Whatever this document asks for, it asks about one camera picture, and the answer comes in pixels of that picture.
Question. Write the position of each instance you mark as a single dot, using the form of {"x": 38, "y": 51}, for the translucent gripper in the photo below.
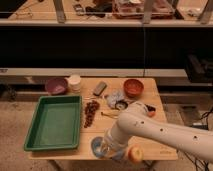
{"x": 112, "y": 150}

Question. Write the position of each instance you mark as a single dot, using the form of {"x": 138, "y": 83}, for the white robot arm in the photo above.
{"x": 133, "y": 121}

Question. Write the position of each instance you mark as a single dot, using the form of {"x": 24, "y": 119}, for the white stacked cups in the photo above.
{"x": 74, "y": 82}

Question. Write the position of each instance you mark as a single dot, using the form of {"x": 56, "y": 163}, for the orange fruit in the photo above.
{"x": 135, "y": 154}

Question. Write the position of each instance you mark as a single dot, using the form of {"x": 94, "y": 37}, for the yellow banana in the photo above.
{"x": 110, "y": 114}

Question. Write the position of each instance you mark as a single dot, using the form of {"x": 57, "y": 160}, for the round black tape measure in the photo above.
{"x": 121, "y": 105}

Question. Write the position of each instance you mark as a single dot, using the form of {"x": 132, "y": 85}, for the bunch of red grapes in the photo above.
{"x": 90, "y": 110}

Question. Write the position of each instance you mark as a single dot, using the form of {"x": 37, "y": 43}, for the orange carrot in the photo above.
{"x": 151, "y": 113}

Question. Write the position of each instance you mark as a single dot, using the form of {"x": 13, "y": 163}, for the wooden table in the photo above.
{"x": 150, "y": 95}

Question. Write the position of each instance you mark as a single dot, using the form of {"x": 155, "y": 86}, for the crumpled plastic bag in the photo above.
{"x": 114, "y": 97}

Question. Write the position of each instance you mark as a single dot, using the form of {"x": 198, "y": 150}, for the orange bowl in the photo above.
{"x": 133, "y": 87}

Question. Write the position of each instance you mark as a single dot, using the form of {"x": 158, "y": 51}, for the green plastic tray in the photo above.
{"x": 55, "y": 124}

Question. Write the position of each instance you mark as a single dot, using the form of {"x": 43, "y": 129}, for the grey sponge block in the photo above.
{"x": 99, "y": 88}

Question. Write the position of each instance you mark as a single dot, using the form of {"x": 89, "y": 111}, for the purple bowl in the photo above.
{"x": 56, "y": 86}

